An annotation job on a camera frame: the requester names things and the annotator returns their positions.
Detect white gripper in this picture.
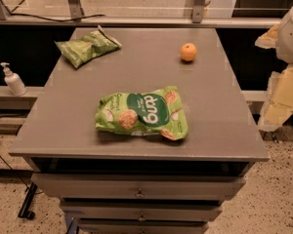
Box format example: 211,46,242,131
255,7,293,132

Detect green rice chip bag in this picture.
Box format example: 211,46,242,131
95,86,188,140

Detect green jalapeno chip bag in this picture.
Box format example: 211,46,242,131
56,25,122,69

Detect orange fruit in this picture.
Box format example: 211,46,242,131
180,43,197,61

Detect grey drawer cabinet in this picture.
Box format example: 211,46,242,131
10,28,268,234

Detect white pump lotion bottle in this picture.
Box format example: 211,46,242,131
0,62,26,97

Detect black stand foot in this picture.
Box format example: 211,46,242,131
18,183,37,220

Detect black cable on ledge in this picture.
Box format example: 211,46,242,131
3,12,106,22

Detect black floor cable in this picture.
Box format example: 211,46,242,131
0,113,32,190

